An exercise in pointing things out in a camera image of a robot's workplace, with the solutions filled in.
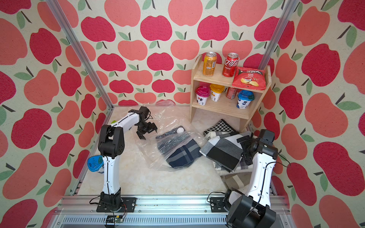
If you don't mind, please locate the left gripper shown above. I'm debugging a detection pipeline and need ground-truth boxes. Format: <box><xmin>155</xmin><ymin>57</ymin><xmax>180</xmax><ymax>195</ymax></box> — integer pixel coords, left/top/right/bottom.
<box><xmin>137</xmin><ymin>121</ymin><xmax>158</xmax><ymax>139</ymax></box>

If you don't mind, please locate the cream grey plaid scarf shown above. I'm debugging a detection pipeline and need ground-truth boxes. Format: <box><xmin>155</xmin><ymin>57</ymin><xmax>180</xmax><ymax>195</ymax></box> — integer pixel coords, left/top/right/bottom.
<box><xmin>205</xmin><ymin>130</ymin><xmax>257</xmax><ymax>176</ymax></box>

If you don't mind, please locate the clear plastic vacuum bag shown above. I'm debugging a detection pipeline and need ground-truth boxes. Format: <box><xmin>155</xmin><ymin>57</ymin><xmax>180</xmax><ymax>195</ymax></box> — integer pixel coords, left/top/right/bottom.
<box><xmin>135</xmin><ymin>105</ymin><xmax>207</xmax><ymax>172</ymax></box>

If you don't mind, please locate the black white check scarf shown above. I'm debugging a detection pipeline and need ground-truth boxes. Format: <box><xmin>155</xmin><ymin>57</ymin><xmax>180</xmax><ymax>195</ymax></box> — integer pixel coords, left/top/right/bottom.
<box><xmin>199</xmin><ymin>131</ymin><xmax>253</xmax><ymax>172</ymax></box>

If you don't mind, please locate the navy blue plaid scarf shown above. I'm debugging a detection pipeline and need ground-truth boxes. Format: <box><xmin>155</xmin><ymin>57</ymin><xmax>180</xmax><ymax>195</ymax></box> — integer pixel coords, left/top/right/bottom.
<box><xmin>156</xmin><ymin>137</ymin><xmax>202</xmax><ymax>169</ymax></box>

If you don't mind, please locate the black white houndstooth scarf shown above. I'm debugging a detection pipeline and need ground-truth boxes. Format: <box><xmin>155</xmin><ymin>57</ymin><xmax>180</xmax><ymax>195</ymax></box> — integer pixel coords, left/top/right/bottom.
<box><xmin>203</xmin><ymin>119</ymin><xmax>236</xmax><ymax>136</ymax></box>

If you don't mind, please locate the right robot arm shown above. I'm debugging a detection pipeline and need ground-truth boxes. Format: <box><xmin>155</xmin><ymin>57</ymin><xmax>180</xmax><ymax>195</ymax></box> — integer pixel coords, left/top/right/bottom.
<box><xmin>227</xmin><ymin>129</ymin><xmax>278</xmax><ymax>228</ymax></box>

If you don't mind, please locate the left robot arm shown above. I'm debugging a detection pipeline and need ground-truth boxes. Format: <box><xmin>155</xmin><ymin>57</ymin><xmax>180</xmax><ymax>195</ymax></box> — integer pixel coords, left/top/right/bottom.
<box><xmin>97</xmin><ymin>106</ymin><xmax>157</xmax><ymax>213</ymax></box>

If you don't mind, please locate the white vacuum bag valve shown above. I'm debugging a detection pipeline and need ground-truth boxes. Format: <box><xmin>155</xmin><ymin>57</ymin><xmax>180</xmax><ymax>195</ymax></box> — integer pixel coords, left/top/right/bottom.
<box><xmin>176</xmin><ymin>126</ymin><xmax>185</xmax><ymax>134</ymax></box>

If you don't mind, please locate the red chips bag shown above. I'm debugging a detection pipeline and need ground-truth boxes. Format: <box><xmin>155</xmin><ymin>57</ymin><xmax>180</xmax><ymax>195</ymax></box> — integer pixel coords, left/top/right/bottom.
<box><xmin>232</xmin><ymin>67</ymin><xmax>266</xmax><ymax>91</ymax></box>

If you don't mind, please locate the blue lid cup on shelf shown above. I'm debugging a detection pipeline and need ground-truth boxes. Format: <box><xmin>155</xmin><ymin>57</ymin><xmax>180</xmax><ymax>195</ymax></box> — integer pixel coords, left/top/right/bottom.
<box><xmin>237</xmin><ymin>90</ymin><xmax>255</xmax><ymax>109</ymax></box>

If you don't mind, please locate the wooden two-tier shelf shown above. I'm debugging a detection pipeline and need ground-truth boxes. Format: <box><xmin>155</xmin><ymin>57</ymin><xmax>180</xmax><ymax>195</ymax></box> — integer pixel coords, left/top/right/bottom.
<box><xmin>190</xmin><ymin>55</ymin><xmax>272</xmax><ymax>132</ymax></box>

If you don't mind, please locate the blue lid cup on table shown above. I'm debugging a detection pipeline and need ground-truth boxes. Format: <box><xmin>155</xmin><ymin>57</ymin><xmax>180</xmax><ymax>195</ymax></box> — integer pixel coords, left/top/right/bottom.
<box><xmin>87</xmin><ymin>155</ymin><xmax>104</xmax><ymax>173</ymax></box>

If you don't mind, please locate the red can lower shelf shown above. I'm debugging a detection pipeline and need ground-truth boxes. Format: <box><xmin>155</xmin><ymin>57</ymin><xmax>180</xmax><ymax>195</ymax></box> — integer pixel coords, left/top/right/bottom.
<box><xmin>226</xmin><ymin>87</ymin><xmax>238</xmax><ymax>99</ymax></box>

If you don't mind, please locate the pink lid cup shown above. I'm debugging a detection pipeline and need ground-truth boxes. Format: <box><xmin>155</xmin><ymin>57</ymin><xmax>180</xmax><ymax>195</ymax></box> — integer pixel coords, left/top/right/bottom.
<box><xmin>195</xmin><ymin>85</ymin><xmax>210</xmax><ymax>106</ymax></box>

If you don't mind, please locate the yellow lid cup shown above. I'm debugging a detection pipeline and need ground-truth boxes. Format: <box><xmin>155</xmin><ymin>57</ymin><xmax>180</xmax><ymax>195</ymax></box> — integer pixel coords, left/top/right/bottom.
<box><xmin>210</xmin><ymin>84</ymin><xmax>225</xmax><ymax>102</ymax></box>

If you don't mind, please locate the red cola can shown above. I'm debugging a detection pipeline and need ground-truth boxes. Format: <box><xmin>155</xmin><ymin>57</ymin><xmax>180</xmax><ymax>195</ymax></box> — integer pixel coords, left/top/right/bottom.
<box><xmin>222</xmin><ymin>52</ymin><xmax>239</xmax><ymax>78</ymax></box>

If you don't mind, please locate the orange drink can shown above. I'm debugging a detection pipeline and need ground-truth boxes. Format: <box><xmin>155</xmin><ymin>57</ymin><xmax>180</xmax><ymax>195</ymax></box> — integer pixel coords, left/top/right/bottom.
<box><xmin>202</xmin><ymin>52</ymin><xmax>217</xmax><ymax>77</ymax></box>

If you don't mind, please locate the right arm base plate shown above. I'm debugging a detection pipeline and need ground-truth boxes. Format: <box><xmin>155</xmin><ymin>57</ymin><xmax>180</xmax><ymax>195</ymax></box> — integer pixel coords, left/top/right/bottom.
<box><xmin>208</xmin><ymin>197</ymin><xmax>231</xmax><ymax>213</ymax></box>

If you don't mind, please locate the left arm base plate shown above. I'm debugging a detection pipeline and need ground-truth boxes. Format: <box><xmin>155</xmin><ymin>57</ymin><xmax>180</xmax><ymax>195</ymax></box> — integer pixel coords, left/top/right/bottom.
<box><xmin>97</xmin><ymin>197</ymin><xmax>136</xmax><ymax>213</ymax></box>

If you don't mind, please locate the aluminium front rail frame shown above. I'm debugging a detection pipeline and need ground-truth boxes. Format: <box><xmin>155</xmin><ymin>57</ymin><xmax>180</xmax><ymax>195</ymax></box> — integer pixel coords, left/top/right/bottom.
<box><xmin>47</xmin><ymin>195</ymin><xmax>296</xmax><ymax>228</ymax></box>

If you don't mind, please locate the right aluminium corner post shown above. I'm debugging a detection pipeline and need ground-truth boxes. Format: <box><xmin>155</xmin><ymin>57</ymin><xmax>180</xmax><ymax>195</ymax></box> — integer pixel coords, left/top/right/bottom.
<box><xmin>259</xmin><ymin>0</ymin><xmax>300</xmax><ymax>69</ymax></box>

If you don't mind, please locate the aluminium corner post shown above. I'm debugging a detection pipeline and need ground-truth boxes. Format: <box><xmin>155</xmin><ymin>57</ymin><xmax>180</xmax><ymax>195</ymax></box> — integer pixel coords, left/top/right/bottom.
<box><xmin>259</xmin><ymin>0</ymin><xmax>300</xmax><ymax>69</ymax></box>
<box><xmin>46</xmin><ymin>0</ymin><xmax>114</xmax><ymax>110</ymax></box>

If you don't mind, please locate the left aluminium corner post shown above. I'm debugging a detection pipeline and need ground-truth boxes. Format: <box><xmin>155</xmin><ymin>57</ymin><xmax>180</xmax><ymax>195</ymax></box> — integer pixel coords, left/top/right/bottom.
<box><xmin>46</xmin><ymin>0</ymin><xmax>114</xmax><ymax>110</ymax></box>

